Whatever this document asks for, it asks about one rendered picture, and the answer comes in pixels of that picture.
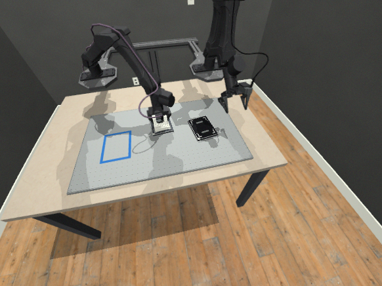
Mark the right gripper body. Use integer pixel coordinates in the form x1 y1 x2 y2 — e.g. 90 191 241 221
146 103 171 116

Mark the white well plate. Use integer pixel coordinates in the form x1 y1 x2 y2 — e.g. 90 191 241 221
153 115 170 132

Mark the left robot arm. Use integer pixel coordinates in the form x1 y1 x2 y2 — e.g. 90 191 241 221
192 0 246 80

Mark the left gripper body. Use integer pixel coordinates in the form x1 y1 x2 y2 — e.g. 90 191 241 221
218 77 251 99

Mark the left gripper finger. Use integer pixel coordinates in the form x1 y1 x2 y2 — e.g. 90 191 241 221
218 96 228 113
240 94 251 110

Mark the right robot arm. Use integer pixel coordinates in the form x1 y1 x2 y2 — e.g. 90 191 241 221
80 26 175 108

